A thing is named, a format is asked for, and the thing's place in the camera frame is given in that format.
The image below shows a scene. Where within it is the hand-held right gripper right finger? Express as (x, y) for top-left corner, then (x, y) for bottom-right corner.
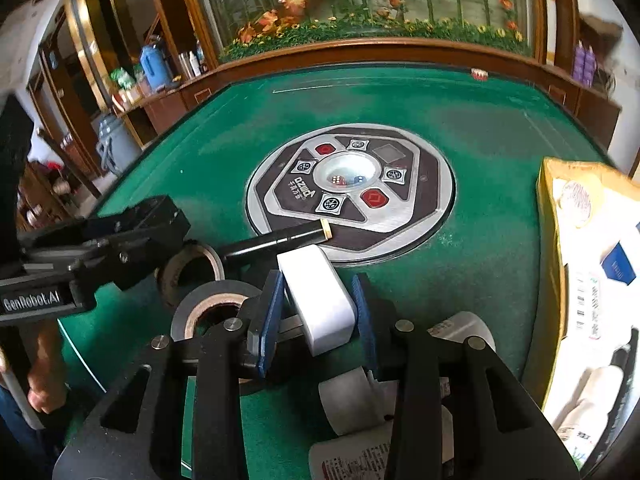
(351, 273), (581, 480)

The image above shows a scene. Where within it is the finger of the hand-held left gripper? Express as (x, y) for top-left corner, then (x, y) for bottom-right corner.
(75, 240), (177, 292)
(82, 195), (192, 247)

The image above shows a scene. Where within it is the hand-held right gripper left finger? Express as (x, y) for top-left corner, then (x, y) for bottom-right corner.
(52, 269), (287, 480)

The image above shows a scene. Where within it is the white rectangular block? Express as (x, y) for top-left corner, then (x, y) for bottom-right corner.
(276, 245), (357, 358)

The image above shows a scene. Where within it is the black tape roll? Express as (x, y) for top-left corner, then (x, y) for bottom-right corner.
(170, 280), (263, 356)

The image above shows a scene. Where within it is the dark grey tape roll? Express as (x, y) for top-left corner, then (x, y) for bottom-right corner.
(157, 242), (226, 311)

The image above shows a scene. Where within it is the black pen with gold ring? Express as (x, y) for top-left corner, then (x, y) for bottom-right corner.
(220, 219), (332, 262)

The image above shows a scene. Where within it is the white box with yellow tape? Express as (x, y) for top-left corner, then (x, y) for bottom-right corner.
(535, 156), (640, 471)

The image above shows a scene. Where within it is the round white printed disc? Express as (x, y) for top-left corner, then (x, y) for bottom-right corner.
(560, 179), (594, 228)

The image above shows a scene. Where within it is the white labelled plastic bottle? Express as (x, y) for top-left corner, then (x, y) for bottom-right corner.
(547, 364), (626, 463)
(308, 410), (453, 480)

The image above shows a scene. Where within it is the person's left forearm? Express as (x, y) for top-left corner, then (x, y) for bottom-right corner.
(35, 321), (65, 368)

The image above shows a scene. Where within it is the person's left hand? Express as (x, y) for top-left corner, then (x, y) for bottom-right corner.
(26, 365), (70, 416)

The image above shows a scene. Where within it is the grey water barrel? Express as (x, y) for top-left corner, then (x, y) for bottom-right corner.
(95, 112), (143, 176)

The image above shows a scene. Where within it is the round mahjong table control panel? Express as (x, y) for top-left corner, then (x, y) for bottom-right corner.
(245, 122), (457, 265)

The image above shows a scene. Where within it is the blue thermos jug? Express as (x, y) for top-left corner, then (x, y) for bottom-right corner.
(139, 42), (173, 91)

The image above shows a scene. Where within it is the curved wooden cabinet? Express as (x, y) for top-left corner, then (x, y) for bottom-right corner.
(115, 35), (623, 148)

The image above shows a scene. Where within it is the artificial flower display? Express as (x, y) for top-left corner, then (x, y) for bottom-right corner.
(187, 0), (538, 63)

